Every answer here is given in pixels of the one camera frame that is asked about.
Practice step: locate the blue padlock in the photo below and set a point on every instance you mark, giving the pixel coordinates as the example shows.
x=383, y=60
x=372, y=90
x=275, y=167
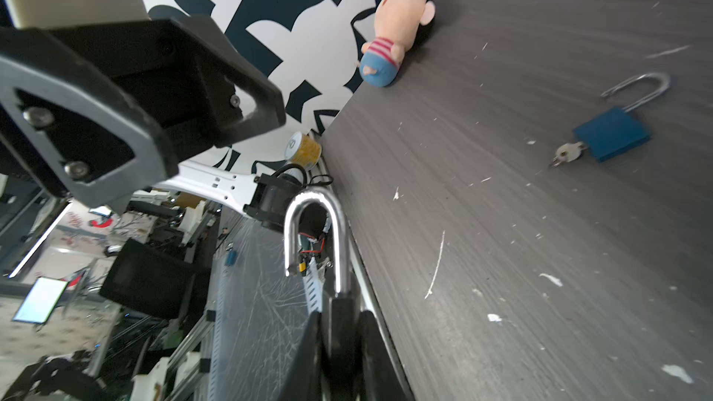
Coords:
x=617, y=130

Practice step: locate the white slotted cable duct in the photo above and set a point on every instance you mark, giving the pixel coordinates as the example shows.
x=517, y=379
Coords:
x=313, y=286

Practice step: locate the black padlock front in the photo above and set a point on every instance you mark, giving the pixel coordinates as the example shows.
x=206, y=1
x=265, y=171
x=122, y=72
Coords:
x=339, y=315

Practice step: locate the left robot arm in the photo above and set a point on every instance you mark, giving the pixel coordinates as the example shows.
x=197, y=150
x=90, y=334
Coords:
x=264, y=198

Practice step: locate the plush doll striped shirt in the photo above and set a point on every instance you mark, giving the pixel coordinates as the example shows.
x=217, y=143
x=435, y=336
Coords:
x=399, y=26

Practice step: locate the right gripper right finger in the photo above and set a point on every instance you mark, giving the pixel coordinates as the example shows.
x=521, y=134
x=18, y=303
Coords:
x=377, y=380

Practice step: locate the white cup with print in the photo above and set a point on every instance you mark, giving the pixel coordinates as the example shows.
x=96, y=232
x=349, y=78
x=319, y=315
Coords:
x=303, y=150

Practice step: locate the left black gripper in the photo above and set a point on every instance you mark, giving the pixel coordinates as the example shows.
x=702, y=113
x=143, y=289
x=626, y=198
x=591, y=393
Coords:
x=97, y=112

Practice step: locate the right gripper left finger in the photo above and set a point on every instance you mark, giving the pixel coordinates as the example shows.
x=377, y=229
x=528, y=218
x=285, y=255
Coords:
x=303, y=382

